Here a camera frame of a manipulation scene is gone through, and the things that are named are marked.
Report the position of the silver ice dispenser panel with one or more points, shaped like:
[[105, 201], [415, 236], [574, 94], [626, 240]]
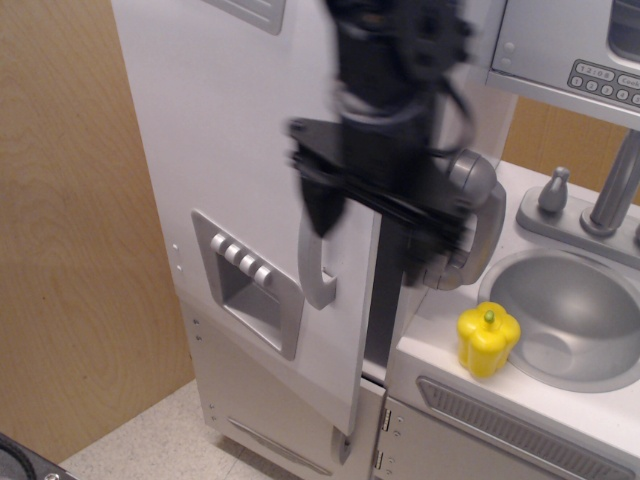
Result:
[[258, 295]]

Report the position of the silver oven door panel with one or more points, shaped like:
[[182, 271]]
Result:
[[451, 435]]

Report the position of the silver toy sink basin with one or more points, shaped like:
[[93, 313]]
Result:
[[579, 319]]

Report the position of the silver toy telephone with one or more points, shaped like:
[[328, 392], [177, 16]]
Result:
[[477, 178]]

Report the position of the silver fridge door handle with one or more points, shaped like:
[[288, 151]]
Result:
[[318, 287]]

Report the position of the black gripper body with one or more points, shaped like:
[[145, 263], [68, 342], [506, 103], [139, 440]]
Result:
[[387, 163]]

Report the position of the silver toy faucet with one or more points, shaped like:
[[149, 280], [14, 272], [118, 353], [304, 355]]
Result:
[[619, 190]]

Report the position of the toy microwave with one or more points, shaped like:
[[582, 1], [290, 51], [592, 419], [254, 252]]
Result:
[[581, 56]]

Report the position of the yellow toy bell pepper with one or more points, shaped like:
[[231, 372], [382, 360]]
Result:
[[486, 334]]

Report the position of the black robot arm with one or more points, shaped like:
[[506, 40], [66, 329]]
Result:
[[394, 53]]

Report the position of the white toy fridge cabinet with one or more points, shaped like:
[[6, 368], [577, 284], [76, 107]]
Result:
[[485, 118]]

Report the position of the white freezer drawer door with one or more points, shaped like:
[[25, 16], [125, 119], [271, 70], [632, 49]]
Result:
[[244, 401]]

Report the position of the black case corner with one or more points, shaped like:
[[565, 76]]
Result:
[[20, 463]]

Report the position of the silver faucet knob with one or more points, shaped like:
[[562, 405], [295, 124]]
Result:
[[554, 195]]

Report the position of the white toy fridge door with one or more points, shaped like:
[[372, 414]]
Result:
[[215, 85]]

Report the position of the wooden wall board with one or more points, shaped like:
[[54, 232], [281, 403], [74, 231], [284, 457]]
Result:
[[91, 333]]

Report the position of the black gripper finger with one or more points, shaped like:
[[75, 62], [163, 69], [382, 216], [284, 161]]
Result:
[[426, 259], [325, 199]]

